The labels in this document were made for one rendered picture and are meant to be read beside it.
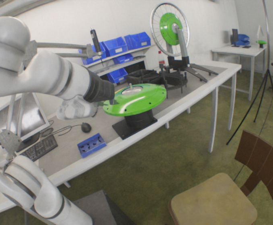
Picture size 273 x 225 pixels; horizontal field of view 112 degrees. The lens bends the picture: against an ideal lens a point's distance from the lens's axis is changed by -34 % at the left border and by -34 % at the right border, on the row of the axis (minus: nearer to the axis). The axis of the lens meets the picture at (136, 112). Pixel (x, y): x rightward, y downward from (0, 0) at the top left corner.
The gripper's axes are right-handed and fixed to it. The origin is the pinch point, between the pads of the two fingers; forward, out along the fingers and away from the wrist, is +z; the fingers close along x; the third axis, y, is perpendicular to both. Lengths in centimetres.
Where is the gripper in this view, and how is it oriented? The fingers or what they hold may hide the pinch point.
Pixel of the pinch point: (113, 104)
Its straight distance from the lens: 44.3
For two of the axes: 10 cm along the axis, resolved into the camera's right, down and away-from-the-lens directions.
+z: 2.9, 0.6, 9.6
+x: -9.5, 1.1, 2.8
